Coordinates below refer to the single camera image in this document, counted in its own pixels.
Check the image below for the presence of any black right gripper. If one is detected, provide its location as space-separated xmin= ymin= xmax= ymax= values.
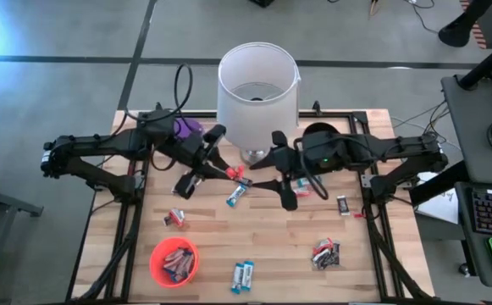
xmin=249 ymin=129 xmax=374 ymax=212

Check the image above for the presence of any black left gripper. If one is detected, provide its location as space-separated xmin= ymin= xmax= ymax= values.
xmin=154 ymin=124 xmax=235 ymax=200

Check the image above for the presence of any purple pumpkin face bucket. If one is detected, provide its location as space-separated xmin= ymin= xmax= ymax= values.
xmin=172 ymin=117 xmax=206 ymax=141

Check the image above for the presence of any black plastic bucket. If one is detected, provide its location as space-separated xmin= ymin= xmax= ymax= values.
xmin=302 ymin=121 xmax=342 ymax=139

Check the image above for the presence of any silver lamp with white shade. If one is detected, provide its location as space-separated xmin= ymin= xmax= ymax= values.
xmin=215 ymin=41 xmax=302 ymax=166

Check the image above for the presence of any orange pumpkin face bucket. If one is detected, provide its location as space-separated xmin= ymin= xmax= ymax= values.
xmin=148 ymin=236 xmax=201 ymax=290

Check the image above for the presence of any white paper sheet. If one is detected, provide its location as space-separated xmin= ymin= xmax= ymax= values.
xmin=416 ymin=188 xmax=460 ymax=225

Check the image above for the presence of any grey office desk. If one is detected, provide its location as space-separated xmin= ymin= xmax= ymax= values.
xmin=439 ymin=74 xmax=492 ymax=187

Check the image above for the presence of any grey metal side table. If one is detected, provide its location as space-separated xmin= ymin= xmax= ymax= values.
xmin=0 ymin=169 xmax=45 ymax=305

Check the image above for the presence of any black stand leg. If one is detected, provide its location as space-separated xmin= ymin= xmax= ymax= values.
xmin=437 ymin=0 xmax=492 ymax=48

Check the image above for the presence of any black slanted pole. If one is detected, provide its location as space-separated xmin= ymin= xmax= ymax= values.
xmin=456 ymin=32 xmax=492 ymax=91

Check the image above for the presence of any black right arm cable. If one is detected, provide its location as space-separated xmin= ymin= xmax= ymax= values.
xmin=293 ymin=138 xmax=330 ymax=202

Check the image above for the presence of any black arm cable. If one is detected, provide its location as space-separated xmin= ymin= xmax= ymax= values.
xmin=293 ymin=138 xmax=330 ymax=202
xmin=124 ymin=63 xmax=194 ymax=125

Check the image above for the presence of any black aluminium rig frame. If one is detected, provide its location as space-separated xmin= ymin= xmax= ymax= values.
xmin=65 ymin=101 xmax=435 ymax=305

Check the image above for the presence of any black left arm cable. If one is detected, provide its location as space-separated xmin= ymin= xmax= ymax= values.
xmin=124 ymin=63 xmax=194 ymax=125

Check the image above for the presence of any black floor cable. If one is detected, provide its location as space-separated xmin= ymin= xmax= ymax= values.
xmin=404 ymin=0 xmax=440 ymax=36

